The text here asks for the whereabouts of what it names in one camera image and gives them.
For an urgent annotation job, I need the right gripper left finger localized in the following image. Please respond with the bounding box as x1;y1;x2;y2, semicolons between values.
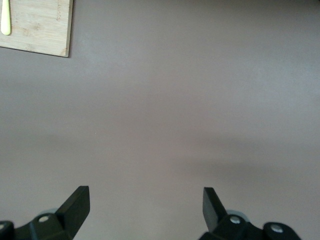
0;185;91;240

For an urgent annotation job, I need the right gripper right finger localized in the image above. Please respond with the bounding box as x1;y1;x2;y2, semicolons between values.
198;186;302;240

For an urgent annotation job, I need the bamboo cutting board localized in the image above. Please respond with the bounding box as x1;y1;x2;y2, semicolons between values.
0;0;74;58

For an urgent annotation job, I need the yellow plastic fork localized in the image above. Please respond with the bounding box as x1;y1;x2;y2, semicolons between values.
0;0;12;36

